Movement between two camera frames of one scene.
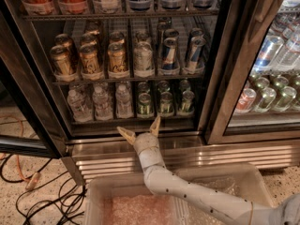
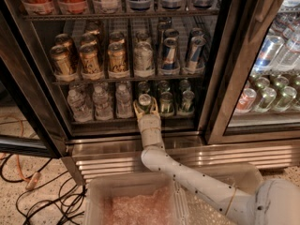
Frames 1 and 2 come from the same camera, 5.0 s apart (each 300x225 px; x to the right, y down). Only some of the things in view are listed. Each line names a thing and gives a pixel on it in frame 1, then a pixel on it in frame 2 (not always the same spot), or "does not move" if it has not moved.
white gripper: [145, 142] to [149, 121]
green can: [144, 110] does not move
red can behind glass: [245, 100] does not move
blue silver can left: [169, 53] does not move
